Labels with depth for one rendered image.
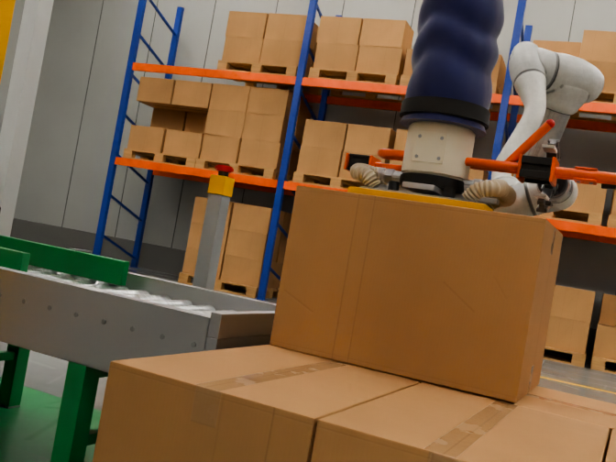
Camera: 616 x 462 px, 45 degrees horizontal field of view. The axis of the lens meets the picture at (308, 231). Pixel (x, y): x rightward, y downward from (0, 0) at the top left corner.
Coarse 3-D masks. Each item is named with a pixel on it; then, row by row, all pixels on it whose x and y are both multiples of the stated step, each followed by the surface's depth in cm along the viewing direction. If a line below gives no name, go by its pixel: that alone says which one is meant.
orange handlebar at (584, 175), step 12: (384, 156) 192; (396, 156) 191; (396, 168) 219; (480, 168) 185; (492, 168) 181; (504, 168) 179; (516, 168) 178; (564, 168) 173; (576, 168) 172; (588, 168) 171; (576, 180) 173; (588, 180) 171; (600, 180) 170; (612, 180) 169
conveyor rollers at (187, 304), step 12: (48, 276) 252; (60, 276) 258; (72, 276) 264; (96, 288) 247; (108, 288) 252; (120, 288) 258; (156, 300) 234; (168, 300) 240; (180, 300) 247; (204, 312) 226
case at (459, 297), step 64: (320, 192) 181; (320, 256) 179; (384, 256) 173; (448, 256) 166; (512, 256) 161; (320, 320) 178; (384, 320) 171; (448, 320) 165; (512, 320) 160; (448, 384) 164; (512, 384) 158
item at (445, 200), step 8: (392, 184) 182; (360, 192) 181; (368, 192) 180; (376, 192) 179; (384, 192) 179; (392, 192) 178; (400, 192) 177; (408, 192) 178; (448, 192) 176; (416, 200) 175; (424, 200) 174; (432, 200) 174; (440, 200) 173; (448, 200) 172; (456, 200) 171; (464, 200) 172; (480, 208) 169; (488, 208) 172
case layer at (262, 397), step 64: (128, 384) 127; (192, 384) 122; (256, 384) 131; (320, 384) 142; (384, 384) 154; (128, 448) 126; (192, 448) 121; (256, 448) 116; (320, 448) 112; (384, 448) 108; (448, 448) 108; (512, 448) 116; (576, 448) 124
